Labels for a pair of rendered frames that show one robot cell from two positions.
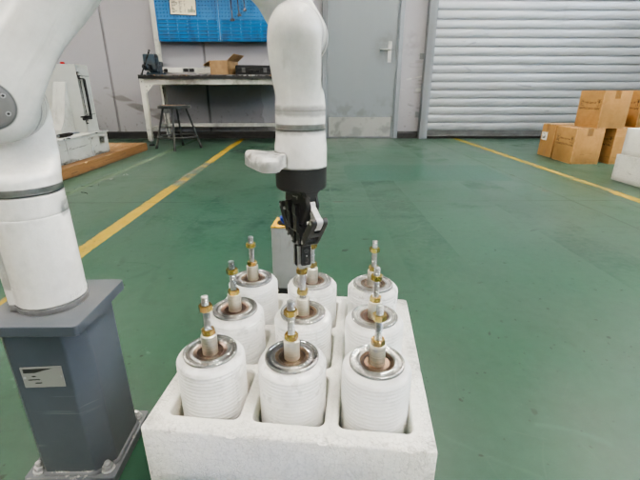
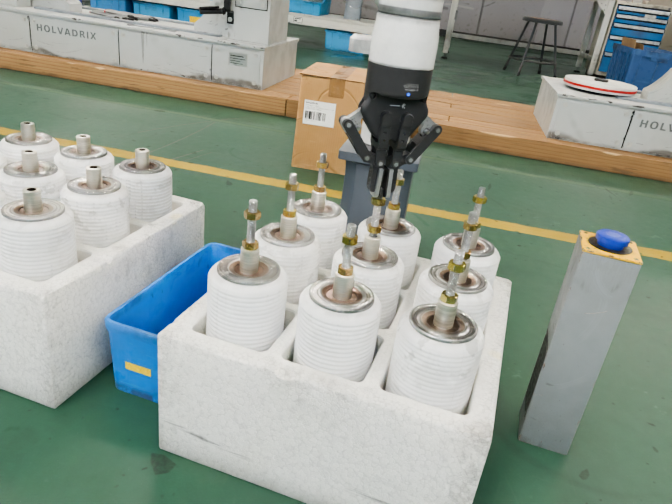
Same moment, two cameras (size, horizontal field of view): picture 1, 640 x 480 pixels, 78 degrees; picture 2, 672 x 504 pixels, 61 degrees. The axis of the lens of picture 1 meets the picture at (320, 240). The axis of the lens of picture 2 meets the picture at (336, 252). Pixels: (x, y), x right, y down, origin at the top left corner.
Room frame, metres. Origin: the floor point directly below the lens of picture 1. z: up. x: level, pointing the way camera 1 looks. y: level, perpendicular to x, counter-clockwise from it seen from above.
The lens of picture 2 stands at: (0.65, -0.66, 0.58)
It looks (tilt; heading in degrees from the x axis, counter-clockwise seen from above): 25 degrees down; 100
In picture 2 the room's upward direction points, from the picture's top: 8 degrees clockwise
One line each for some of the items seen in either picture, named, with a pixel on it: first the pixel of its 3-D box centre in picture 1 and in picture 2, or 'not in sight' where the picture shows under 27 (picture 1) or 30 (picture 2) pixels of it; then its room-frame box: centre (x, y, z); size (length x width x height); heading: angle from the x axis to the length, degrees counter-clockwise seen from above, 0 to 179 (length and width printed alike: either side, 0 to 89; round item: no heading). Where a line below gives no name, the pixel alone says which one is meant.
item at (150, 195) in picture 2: not in sight; (143, 216); (0.16, 0.19, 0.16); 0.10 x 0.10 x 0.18
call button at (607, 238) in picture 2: not in sight; (611, 241); (0.88, 0.07, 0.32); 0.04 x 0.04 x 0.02
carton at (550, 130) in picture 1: (561, 140); not in sight; (3.93, -2.33, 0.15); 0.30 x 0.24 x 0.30; 90
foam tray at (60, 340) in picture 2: not in sight; (41, 261); (0.03, 0.08, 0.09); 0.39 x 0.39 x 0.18; 84
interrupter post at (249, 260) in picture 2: (377, 353); (249, 260); (0.45, -0.08, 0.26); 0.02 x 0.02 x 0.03
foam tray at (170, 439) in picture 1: (305, 390); (353, 355); (0.58, 0.03, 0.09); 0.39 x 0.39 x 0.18; 84
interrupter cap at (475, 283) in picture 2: (311, 281); (457, 278); (0.70, 0.02, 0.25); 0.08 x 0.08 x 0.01
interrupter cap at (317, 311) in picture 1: (303, 312); (369, 255); (0.58, 0.03, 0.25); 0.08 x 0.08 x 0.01
